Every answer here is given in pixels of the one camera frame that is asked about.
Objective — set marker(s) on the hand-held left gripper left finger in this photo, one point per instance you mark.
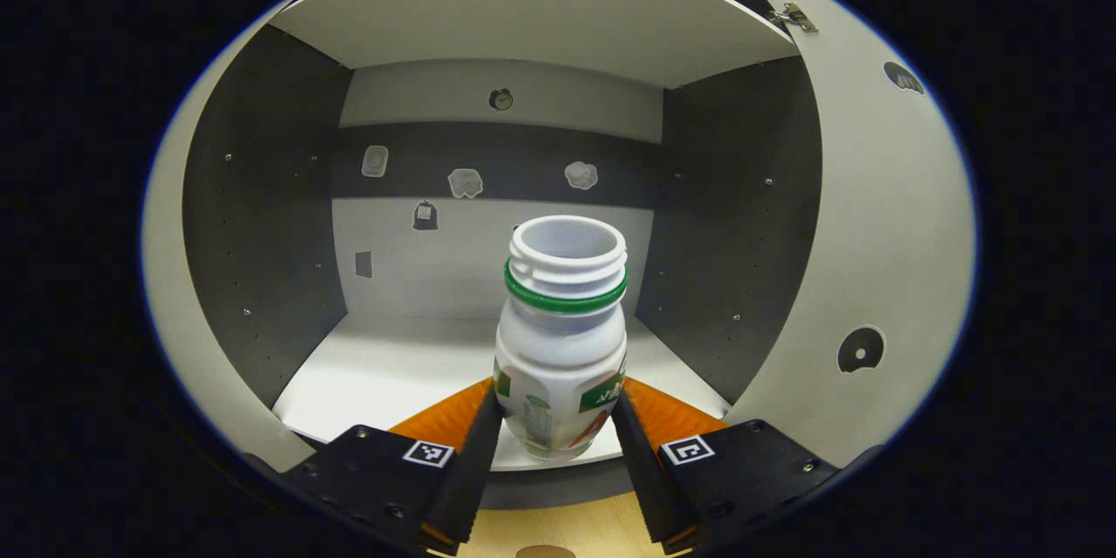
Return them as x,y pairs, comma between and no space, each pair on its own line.
466,479

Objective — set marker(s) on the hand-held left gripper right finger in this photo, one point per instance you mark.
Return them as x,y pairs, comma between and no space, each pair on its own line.
649,488

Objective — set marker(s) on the white cabinet shelf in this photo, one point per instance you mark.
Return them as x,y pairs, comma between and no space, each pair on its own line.
392,375
523,9

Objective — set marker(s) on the white cabinet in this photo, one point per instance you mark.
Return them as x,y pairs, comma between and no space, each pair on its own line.
261,192

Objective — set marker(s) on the metal door hinge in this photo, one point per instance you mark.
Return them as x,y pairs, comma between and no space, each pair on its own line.
793,17

